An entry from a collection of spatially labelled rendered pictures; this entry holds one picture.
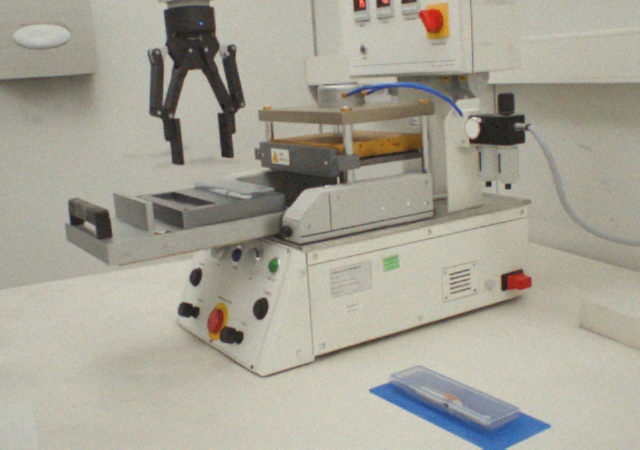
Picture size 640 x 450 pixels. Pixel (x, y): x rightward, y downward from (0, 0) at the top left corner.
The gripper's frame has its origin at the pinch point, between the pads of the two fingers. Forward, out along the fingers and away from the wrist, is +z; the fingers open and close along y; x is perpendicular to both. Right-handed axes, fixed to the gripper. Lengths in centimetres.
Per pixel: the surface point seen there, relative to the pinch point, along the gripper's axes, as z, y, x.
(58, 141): 9, -16, -145
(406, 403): 32.3, -8.0, 36.9
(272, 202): 8.9, -5.7, 10.4
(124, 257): 12.6, 17.7, 10.9
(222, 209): 8.7, 2.5, 10.2
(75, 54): -18, -21, -131
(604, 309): 28, -45, 39
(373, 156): 4.4, -24.5, 10.8
